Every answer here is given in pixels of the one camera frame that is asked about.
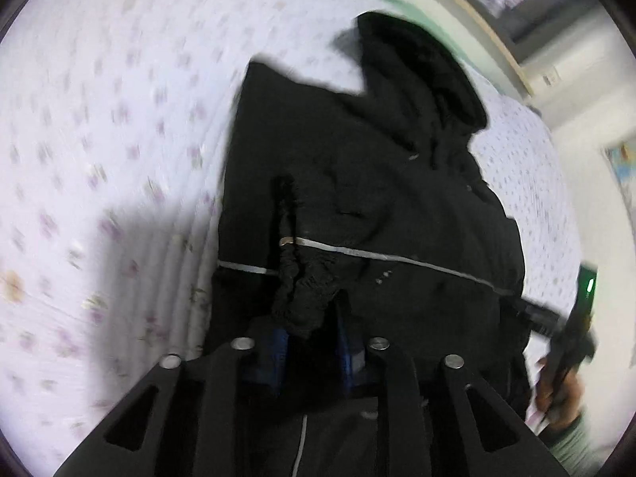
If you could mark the wall poster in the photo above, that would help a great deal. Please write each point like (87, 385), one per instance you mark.
(621, 164)

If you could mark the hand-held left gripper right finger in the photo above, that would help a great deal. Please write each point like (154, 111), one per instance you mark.
(349, 357)

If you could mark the person's right forearm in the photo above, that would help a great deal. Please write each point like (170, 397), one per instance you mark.
(576, 444)

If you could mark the wooden bed headboard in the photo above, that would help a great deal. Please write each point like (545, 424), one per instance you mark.
(477, 25)

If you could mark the wall socket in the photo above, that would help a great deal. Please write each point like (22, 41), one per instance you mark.
(549, 78)

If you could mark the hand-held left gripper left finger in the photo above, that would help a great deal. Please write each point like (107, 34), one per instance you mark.
(277, 354)

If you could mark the floral white bed sheet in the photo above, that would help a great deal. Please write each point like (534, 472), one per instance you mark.
(109, 134)

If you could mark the black hooded jacket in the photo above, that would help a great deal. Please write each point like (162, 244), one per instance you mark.
(397, 198)

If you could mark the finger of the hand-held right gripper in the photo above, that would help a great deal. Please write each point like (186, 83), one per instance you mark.
(539, 315)

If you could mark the person's right hand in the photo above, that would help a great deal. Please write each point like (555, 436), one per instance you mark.
(566, 397)

